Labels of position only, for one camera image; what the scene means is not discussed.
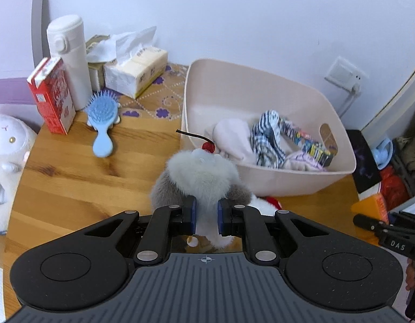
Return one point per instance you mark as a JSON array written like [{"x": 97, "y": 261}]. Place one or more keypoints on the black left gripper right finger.
[{"x": 248, "y": 224}]

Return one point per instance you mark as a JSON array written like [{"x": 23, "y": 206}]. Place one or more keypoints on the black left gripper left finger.
[{"x": 159, "y": 229}]

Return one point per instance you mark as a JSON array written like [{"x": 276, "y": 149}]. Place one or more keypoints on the grey white plush toy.
[{"x": 209, "y": 178}]

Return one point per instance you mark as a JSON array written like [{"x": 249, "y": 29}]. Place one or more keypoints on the hello kitty plush toy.
[{"x": 265, "y": 207}]

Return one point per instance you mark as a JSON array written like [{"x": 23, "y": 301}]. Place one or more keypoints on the black tablet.
[{"x": 366, "y": 175}]

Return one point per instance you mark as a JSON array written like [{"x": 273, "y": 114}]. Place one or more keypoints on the pale pink cloth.
[{"x": 232, "y": 140}]

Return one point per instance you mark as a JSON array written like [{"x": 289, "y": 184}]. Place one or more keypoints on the blue checked cloth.
[{"x": 267, "y": 142}]

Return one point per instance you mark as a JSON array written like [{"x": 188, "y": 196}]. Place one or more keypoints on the colourful snack packet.
[{"x": 307, "y": 144}]

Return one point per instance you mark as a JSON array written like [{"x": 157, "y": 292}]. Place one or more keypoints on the purple flower patterned mat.
[{"x": 162, "y": 100}]

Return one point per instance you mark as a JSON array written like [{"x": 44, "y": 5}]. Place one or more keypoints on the blue hairbrush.
[{"x": 102, "y": 114}]

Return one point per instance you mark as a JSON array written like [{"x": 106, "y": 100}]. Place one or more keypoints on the pink plastic storage bin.
[{"x": 217, "y": 90}]

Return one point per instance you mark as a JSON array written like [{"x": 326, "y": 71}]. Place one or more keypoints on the white tissue pack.
[{"x": 136, "y": 64}]

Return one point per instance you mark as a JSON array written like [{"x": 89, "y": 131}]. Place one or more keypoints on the red carton box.
[{"x": 48, "y": 85}]

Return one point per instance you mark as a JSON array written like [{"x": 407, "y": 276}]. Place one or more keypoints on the small cardboard box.
[{"x": 96, "y": 71}]

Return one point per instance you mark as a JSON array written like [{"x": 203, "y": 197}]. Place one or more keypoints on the white plush doll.
[{"x": 16, "y": 142}]

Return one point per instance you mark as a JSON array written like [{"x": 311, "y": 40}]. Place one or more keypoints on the white thermos bottle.
[{"x": 66, "y": 40}]

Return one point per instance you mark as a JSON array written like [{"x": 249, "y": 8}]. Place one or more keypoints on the purple white board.
[{"x": 20, "y": 48}]

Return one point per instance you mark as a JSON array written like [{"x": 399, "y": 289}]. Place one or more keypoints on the white wall socket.
[{"x": 345, "y": 75}]

